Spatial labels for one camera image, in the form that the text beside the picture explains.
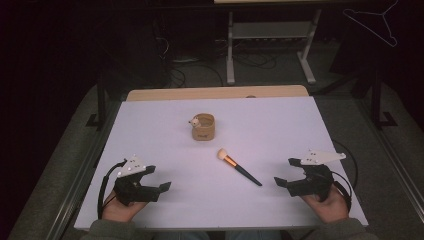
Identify person's left hand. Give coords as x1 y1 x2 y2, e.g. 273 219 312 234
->
101 196 148 223

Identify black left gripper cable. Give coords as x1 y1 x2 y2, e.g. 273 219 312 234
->
97 158 128 220

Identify makeup brush with black handle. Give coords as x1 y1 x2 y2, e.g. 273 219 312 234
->
216 148 263 187

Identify white metal table frame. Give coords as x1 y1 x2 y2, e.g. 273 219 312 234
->
225 9 323 86

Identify black floor cables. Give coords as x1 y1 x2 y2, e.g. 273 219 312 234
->
152 19 225 88

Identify white wire clothes hanger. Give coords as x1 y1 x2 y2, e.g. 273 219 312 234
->
342 0 400 48

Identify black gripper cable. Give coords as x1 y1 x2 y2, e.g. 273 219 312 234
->
329 139 359 214
97 158 128 220

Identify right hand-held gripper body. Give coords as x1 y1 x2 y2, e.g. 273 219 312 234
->
286 149 347 202

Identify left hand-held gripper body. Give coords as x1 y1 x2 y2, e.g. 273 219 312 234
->
113 153 160 206

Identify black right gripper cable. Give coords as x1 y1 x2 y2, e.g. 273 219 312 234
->
329 139 359 214

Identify black metal stand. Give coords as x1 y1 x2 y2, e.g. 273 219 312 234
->
85 82 108 132
370 69 399 130

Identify tan cup with bear figure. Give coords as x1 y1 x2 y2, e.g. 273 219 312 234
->
188 113 216 142

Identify person's right hand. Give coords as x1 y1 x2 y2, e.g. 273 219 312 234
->
299 185 350 224

